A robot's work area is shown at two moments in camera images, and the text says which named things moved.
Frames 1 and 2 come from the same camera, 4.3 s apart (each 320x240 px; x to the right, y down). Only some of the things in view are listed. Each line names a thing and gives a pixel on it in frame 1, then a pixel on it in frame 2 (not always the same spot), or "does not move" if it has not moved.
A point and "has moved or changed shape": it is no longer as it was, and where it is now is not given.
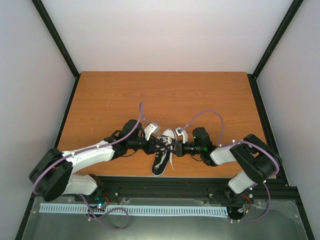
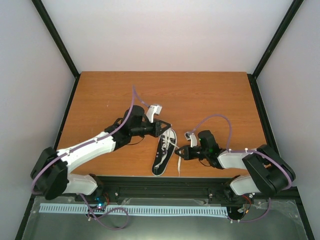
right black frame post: x=294 y=8 does not move
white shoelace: x=164 y=140 has moved or changed shape
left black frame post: x=57 y=36 does not move
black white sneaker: x=167 y=138 does not move
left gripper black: x=151 y=149 to x=163 y=130
